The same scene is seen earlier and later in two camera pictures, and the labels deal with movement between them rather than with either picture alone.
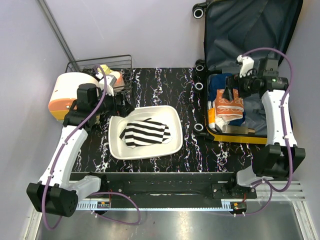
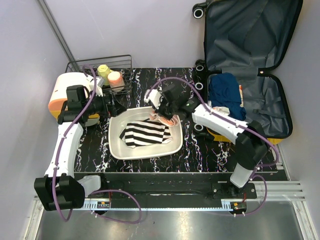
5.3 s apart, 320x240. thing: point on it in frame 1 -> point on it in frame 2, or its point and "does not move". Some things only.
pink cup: [120, 84] does not move
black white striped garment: [145, 132] does not move
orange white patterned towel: [229, 110] -> [172, 121]
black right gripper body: [245, 85] -> [166, 110]
